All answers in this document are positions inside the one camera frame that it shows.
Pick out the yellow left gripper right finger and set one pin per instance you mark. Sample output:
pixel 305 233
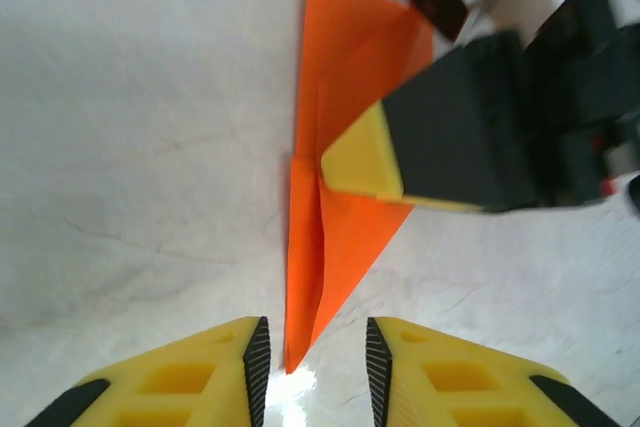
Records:
pixel 465 382

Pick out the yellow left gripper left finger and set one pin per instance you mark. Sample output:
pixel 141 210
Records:
pixel 165 382

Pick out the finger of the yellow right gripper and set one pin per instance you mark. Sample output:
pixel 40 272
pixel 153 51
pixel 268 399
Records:
pixel 440 137

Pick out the orange paper sheet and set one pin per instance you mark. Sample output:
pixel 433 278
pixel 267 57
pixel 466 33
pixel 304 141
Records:
pixel 345 72

